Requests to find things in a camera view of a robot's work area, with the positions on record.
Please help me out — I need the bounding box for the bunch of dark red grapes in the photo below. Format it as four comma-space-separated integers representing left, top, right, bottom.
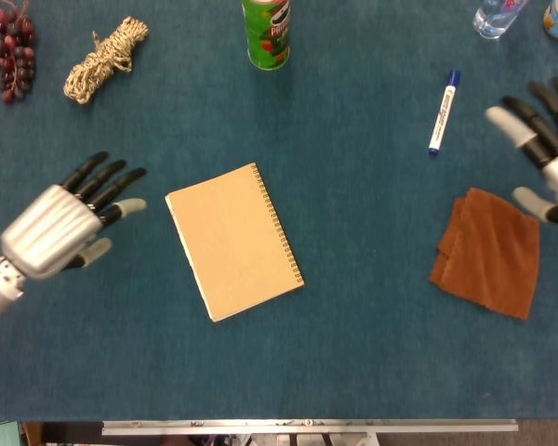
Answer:
0, 0, 36, 105

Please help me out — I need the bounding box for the clear plastic water bottle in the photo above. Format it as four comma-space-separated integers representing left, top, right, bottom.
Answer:
472, 0, 529, 41

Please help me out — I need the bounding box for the spiral notebook with kraft cover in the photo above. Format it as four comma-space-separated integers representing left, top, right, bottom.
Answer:
164, 162, 305, 323

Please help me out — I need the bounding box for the teal box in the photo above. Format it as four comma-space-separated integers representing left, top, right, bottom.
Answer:
0, 421, 23, 446

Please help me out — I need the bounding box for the coiled beige braided rope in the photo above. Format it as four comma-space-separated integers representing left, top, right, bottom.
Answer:
62, 16, 150, 106

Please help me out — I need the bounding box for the aluminium table edge rail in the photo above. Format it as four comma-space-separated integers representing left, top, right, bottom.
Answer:
101, 418, 520, 437

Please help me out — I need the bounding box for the blue felt table mat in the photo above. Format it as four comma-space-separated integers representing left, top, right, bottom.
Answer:
0, 0, 558, 423

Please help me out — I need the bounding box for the orange microfibre cloth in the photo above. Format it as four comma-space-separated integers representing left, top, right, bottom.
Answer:
428, 187, 541, 321

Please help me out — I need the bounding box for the left silver and black robot hand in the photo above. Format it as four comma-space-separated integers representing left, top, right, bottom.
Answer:
0, 151, 148, 281

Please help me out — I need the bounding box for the right silver and black robot hand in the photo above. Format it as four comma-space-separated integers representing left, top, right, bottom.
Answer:
485, 76, 558, 230

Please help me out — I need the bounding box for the green Pringles can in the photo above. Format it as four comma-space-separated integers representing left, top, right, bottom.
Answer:
241, 0, 292, 72

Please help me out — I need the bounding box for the blue and white marker pen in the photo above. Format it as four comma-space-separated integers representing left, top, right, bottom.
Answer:
428, 69, 462, 156

